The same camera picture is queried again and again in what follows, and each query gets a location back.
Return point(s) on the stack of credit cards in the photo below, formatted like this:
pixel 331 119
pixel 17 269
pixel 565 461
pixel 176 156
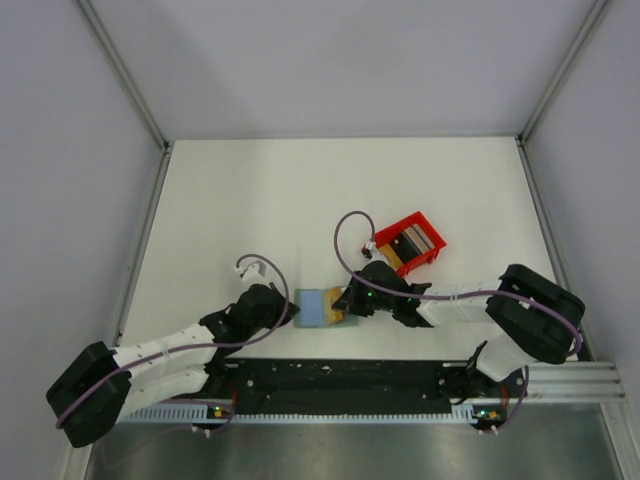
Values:
pixel 407 245

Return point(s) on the grey slotted cable duct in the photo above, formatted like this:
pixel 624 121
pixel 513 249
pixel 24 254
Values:
pixel 204 414

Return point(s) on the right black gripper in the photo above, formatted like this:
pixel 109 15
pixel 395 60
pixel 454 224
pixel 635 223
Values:
pixel 349 301

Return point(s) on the right aluminium frame post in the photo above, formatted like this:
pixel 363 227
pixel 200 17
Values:
pixel 588 28

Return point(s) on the red plastic bin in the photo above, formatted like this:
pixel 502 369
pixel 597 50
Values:
pixel 419 217

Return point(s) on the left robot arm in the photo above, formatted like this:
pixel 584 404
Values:
pixel 104 385

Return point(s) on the aluminium frame post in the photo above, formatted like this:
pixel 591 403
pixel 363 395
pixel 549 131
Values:
pixel 588 28
pixel 121 72

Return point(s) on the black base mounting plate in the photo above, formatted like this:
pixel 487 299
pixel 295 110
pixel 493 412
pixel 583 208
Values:
pixel 350 387

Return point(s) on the left aluminium frame post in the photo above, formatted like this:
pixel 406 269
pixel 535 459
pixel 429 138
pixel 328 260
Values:
pixel 121 72

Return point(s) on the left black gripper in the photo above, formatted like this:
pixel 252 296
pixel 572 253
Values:
pixel 280 303

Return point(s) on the aluminium front rail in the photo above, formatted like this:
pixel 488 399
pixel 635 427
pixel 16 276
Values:
pixel 575 382

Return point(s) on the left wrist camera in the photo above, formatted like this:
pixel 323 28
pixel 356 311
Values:
pixel 252 274

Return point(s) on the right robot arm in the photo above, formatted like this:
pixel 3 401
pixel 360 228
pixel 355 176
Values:
pixel 538 320

